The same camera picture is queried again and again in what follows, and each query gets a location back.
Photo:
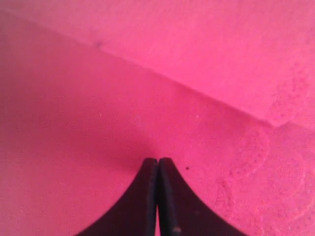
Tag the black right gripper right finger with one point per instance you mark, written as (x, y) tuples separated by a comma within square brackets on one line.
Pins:
[(180, 210)]

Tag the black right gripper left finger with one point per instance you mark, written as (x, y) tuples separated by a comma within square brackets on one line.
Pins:
[(134, 214)]

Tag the red table cloth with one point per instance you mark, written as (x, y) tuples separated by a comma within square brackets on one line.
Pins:
[(90, 88)]

